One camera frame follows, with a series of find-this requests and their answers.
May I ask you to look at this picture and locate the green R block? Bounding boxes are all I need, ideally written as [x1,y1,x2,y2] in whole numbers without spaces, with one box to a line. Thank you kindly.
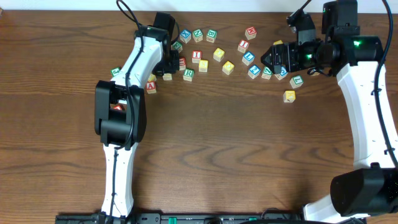
[183,68,195,82]

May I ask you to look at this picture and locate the yellow O block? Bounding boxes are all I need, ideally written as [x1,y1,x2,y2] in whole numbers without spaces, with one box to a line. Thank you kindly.
[222,60,234,75]

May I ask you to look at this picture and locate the yellow C block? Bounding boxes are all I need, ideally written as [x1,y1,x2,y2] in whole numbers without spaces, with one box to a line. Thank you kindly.
[213,48,225,62]

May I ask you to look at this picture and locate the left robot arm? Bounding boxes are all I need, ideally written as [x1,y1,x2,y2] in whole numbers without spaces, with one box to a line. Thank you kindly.
[95,12,179,220]

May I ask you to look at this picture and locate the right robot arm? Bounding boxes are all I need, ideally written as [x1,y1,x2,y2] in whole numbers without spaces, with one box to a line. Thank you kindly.
[261,0,397,223]

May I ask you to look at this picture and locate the red Y block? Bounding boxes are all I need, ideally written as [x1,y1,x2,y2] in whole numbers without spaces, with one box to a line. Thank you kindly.
[163,73,172,81]

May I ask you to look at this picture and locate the red U block centre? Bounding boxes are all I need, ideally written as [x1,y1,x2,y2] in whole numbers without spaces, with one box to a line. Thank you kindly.
[179,57,187,71]

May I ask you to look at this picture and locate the red u block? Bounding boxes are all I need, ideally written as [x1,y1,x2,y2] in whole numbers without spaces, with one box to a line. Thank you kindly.
[113,105,124,111]
[179,57,187,71]

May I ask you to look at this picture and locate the blue 5 block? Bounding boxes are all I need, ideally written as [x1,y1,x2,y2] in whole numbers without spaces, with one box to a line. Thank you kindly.
[275,67,288,80]

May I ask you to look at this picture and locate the yellow M block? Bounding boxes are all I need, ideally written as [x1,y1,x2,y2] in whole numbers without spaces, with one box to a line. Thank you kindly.
[273,40,283,45]

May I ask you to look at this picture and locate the green E block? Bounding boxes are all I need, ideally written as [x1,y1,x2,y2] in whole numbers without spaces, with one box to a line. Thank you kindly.
[172,41,183,53]

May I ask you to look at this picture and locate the yellow block left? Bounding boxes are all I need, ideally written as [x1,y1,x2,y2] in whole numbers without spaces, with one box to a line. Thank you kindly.
[147,73,157,82]

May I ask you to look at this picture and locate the green 7 block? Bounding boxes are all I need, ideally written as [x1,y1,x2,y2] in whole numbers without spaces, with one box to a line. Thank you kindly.
[290,75,303,89]

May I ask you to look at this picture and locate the red I block left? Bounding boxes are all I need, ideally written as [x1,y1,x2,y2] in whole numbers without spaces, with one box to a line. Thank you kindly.
[192,50,202,63]

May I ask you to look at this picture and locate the red i block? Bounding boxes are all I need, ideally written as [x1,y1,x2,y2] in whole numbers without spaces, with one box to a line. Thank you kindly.
[238,40,249,54]
[192,50,202,63]

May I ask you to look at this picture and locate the green Z block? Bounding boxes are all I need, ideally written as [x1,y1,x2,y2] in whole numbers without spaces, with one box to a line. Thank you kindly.
[261,67,273,80]

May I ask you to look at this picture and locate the red A block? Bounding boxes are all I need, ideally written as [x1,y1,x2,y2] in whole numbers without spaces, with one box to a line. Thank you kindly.
[146,82,157,94]

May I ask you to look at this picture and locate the blue X block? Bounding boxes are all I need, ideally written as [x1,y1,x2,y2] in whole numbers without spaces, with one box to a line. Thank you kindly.
[179,29,192,44]

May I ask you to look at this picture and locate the yellow S block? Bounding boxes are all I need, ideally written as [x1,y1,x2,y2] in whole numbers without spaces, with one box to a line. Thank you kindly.
[198,60,208,73]

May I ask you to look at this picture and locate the blue 2 block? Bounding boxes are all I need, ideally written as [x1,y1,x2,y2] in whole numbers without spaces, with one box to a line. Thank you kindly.
[248,65,261,79]

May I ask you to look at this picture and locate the yellow K block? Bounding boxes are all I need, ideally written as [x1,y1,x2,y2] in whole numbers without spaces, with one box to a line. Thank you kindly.
[283,90,296,103]

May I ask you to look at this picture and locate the green N block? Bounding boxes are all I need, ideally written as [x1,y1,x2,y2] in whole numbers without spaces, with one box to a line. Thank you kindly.
[192,29,203,42]

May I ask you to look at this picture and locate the blue L block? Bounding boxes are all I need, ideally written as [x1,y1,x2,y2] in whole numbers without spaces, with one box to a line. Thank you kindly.
[242,51,255,66]

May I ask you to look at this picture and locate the red H block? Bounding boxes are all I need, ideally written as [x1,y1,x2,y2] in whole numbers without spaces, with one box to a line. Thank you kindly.
[245,26,257,40]

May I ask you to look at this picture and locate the red I block right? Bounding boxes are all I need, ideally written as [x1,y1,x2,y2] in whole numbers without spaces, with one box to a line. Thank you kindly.
[238,40,249,54]

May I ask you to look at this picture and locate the green B block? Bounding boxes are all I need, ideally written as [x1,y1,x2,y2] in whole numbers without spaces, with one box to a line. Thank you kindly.
[206,29,218,43]

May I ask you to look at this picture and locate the green J block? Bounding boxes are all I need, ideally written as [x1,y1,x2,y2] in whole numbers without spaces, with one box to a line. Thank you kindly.
[111,67,121,77]

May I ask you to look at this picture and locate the red U block left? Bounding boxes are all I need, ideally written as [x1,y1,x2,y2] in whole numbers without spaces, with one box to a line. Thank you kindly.
[113,105,124,111]

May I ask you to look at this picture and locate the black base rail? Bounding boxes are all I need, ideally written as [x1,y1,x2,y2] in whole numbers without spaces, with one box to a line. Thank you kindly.
[55,210,314,224]

